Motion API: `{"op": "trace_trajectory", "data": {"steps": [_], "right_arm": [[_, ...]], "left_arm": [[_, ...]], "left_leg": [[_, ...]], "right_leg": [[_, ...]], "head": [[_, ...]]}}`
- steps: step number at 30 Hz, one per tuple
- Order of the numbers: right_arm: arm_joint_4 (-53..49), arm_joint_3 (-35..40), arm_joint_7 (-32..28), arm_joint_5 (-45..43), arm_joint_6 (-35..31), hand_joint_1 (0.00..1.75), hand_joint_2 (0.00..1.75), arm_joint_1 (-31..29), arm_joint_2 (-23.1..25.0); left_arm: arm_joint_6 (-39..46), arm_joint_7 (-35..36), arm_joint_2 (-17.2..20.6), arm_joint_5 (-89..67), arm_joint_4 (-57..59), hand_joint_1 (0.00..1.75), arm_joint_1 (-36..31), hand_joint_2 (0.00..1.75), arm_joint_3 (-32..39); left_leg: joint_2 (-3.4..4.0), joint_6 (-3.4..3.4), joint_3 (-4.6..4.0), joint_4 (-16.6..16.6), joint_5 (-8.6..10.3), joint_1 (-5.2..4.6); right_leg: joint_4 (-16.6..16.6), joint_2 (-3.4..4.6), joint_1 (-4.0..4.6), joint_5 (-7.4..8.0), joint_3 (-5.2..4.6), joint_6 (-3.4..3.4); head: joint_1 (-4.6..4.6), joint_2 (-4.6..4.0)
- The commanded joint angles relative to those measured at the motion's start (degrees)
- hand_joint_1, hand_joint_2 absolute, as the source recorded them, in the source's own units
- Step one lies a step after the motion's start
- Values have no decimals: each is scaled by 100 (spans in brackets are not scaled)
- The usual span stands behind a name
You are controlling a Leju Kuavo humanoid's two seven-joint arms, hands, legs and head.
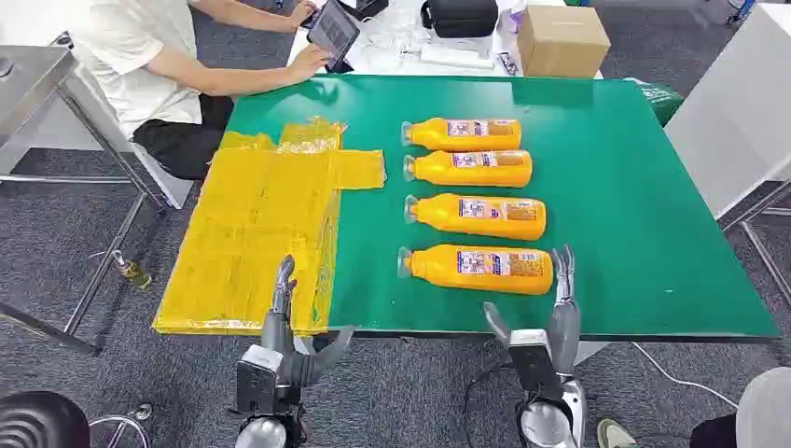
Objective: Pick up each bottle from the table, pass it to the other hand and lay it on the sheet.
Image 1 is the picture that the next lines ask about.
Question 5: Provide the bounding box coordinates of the black bag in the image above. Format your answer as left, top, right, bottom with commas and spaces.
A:
421, 0, 499, 39

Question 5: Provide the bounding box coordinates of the white power strip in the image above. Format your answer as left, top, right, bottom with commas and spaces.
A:
420, 44, 497, 70

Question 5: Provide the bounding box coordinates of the standing person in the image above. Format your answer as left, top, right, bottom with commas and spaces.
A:
596, 368, 791, 448

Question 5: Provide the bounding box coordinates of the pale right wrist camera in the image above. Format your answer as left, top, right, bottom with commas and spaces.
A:
507, 329, 564, 397

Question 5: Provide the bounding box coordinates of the yellow plastic sheet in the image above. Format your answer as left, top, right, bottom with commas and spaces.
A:
152, 117, 387, 337

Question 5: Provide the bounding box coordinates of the silver metal hoop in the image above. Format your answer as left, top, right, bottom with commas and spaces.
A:
88, 403, 153, 448

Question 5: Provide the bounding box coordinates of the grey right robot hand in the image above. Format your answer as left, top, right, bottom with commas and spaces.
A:
482, 245, 582, 375

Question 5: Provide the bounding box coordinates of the steel bench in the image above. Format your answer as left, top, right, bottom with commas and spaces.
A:
0, 44, 168, 357

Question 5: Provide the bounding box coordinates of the small glass bottle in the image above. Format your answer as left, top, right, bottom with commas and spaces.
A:
111, 248, 153, 290

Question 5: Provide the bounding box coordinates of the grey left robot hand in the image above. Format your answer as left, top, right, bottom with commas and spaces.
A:
260, 255, 356, 389

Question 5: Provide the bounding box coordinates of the seated person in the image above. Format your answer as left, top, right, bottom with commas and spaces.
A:
64, 0, 333, 182

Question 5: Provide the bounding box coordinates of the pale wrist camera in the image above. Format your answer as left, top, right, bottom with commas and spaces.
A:
235, 343, 285, 416
507, 329, 564, 397

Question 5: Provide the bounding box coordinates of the green bag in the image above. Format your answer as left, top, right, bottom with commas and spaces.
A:
624, 77, 684, 128

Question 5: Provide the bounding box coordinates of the orange drink bottle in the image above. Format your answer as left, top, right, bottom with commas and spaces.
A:
404, 193, 548, 242
396, 245, 555, 296
402, 149, 534, 189
400, 117, 522, 153

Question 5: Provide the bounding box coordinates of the person's left hand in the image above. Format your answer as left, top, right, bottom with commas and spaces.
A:
288, 0, 319, 32

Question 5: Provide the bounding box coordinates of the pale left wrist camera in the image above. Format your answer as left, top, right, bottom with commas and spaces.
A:
235, 343, 285, 416

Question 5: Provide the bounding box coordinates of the white table leg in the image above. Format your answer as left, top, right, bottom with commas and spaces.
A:
571, 342, 610, 367

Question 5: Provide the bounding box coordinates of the black tablet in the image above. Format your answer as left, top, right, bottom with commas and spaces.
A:
307, 0, 362, 74

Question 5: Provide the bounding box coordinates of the person's right hand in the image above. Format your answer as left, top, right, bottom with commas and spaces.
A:
286, 44, 333, 83

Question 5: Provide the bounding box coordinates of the brown cardboard box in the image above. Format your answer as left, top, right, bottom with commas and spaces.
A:
517, 6, 612, 79

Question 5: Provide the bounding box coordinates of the white floor cable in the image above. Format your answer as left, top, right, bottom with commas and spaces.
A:
630, 342, 740, 411

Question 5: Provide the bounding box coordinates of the green table mat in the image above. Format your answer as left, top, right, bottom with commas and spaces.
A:
225, 75, 781, 342

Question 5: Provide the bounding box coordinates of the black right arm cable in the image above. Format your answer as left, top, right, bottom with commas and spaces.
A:
462, 360, 517, 448

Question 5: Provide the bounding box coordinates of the white cable bundle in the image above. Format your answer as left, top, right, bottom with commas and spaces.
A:
363, 15, 423, 60

